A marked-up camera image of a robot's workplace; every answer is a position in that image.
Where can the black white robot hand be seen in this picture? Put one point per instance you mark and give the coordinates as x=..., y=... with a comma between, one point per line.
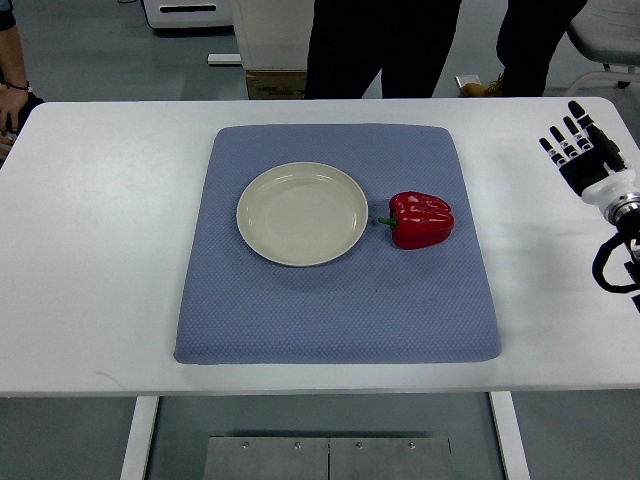
x=590, y=162

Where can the bystander hand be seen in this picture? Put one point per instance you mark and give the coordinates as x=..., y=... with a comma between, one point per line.
x=12, y=102

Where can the red bell pepper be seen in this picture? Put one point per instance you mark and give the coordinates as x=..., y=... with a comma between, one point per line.
x=418, y=220

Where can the bystander forearm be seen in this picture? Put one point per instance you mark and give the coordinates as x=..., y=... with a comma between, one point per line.
x=12, y=60

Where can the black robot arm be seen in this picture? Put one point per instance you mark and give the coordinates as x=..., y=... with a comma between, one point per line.
x=625, y=216

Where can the beige round plate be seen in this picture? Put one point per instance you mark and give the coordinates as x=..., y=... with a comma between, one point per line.
x=302, y=214

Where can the black wristband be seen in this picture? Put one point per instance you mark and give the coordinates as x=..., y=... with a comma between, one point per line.
x=26, y=88

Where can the tan boot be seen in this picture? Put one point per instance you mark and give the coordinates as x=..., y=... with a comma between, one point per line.
x=480, y=90

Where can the grey white chair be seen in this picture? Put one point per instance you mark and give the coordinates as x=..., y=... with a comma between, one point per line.
x=607, y=33

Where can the small grey floor pad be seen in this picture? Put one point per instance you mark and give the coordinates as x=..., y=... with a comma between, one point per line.
x=463, y=80

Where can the white machine with slot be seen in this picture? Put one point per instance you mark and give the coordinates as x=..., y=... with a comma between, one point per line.
x=187, y=14

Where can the white floor bar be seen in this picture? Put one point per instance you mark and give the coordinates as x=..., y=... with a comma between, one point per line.
x=224, y=59

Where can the cardboard box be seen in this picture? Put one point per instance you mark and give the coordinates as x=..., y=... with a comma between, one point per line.
x=275, y=85

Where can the white cabinet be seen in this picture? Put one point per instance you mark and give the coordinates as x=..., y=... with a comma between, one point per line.
x=273, y=35

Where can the person in black trousers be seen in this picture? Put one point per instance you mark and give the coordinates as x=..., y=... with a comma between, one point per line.
x=406, y=43

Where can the blue quilted mat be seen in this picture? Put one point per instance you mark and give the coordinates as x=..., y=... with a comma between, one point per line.
x=375, y=304

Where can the right white table leg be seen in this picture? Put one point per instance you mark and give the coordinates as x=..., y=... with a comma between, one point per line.
x=508, y=433

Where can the white table leg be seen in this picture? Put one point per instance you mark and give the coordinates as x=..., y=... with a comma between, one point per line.
x=508, y=433
x=140, y=438

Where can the left white table leg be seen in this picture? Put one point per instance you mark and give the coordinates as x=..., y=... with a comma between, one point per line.
x=140, y=438

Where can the grey metal base plate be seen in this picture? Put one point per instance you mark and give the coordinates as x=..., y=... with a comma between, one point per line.
x=328, y=458

